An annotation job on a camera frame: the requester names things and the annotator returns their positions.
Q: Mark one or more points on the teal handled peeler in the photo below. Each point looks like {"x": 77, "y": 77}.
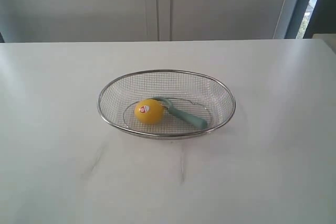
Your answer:
{"x": 193, "y": 120}

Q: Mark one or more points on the yellow lemon with sticker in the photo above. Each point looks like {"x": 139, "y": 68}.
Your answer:
{"x": 149, "y": 111}

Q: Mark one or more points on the oval steel mesh basket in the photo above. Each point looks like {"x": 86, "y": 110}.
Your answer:
{"x": 194, "y": 93}

